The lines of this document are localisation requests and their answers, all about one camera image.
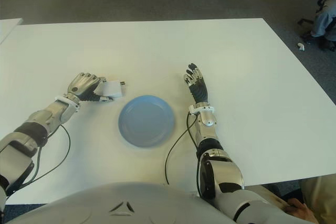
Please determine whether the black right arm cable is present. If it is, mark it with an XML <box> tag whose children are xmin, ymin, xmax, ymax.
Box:
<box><xmin>164</xmin><ymin>111</ymin><xmax>197</xmax><ymax>185</ymax></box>

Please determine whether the neighbouring white table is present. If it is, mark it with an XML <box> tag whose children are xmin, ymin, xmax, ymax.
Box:
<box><xmin>0</xmin><ymin>18</ymin><xmax>24</xmax><ymax>46</ymax></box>

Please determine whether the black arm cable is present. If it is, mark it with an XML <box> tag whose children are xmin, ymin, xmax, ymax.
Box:
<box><xmin>164</xmin><ymin>111</ymin><xmax>197</xmax><ymax>185</ymax></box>
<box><xmin>5</xmin><ymin>124</ymin><xmax>71</xmax><ymax>196</ymax></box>

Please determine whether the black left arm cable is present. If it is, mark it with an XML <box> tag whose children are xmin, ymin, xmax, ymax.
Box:
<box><xmin>5</xmin><ymin>124</ymin><xmax>71</xmax><ymax>196</ymax></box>

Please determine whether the white charger block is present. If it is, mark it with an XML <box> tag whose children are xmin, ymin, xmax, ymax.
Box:
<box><xmin>100</xmin><ymin>80</ymin><xmax>127</xmax><ymax>100</ymax></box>

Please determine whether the seated person in jeans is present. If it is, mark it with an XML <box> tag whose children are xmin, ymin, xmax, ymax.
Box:
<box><xmin>309</xmin><ymin>0</ymin><xmax>336</xmax><ymax>51</ymax></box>

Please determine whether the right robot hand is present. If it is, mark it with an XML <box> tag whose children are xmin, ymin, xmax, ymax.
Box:
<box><xmin>183</xmin><ymin>62</ymin><xmax>208</xmax><ymax>104</ymax></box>

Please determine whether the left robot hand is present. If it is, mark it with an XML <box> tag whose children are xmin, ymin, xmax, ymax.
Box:
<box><xmin>65</xmin><ymin>72</ymin><xmax>114</xmax><ymax>103</ymax></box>

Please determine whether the blue round plate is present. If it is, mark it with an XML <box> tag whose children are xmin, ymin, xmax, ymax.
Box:
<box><xmin>118</xmin><ymin>94</ymin><xmax>176</xmax><ymax>149</ymax></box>

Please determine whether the grey robot torso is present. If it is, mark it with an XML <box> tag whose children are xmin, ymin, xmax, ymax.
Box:
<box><xmin>5</xmin><ymin>181</ymin><xmax>237</xmax><ymax>224</ymax></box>

